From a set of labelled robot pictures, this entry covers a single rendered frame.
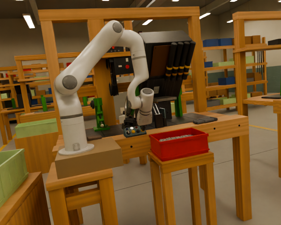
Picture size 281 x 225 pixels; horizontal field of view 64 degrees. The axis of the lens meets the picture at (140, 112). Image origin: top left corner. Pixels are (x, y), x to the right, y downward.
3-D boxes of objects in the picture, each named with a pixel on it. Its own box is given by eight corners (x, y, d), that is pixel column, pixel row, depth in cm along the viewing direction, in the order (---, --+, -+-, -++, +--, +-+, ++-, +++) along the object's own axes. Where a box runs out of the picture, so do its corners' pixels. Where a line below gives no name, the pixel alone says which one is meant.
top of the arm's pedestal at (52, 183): (113, 177, 116) (112, 169, 115) (46, 191, 107) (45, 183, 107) (105, 158, 146) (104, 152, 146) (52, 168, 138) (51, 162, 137)
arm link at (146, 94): (141, 113, 142) (154, 110, 145) (142, 96, 133) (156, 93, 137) (135, 105, 148) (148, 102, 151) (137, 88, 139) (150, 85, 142)
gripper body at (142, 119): (139, 114, 144) (138, 127, 152) (154, 112, 147) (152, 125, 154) (136, 107, 149) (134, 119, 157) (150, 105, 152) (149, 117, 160)
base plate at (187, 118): (216, 120, 191) (216, 117, 191) (83, 143, 162) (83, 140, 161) (192, 114, 231) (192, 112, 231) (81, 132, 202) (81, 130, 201)
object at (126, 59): (134, 72, 203) (132, 56, 201) (115, 74, 198) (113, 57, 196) (130, 73, 215) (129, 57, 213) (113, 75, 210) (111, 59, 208)
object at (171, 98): (176, 100, 169) (176, 96, 169) (156, 103, 165) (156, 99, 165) (158, 98, 207) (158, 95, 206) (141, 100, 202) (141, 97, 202)
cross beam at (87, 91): (192, 83, 242) (191, 75, 241) (64, 99, 207) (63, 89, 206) (189, 83, 247) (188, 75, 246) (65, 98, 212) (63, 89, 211)
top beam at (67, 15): (200, 15, 227) (199, 6, 226) (39, 21, 187) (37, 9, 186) (195, 18, 236) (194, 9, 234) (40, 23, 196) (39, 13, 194)
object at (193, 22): (206, 111, 241) (199, 15, 227) (58, 135, 201) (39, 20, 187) (201, 110, 249) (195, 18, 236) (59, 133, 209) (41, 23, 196)
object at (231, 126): (249, 134, 185) (248, 116, 183) (55, 174, 145) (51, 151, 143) (237, 131, 198) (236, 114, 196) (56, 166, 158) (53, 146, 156)
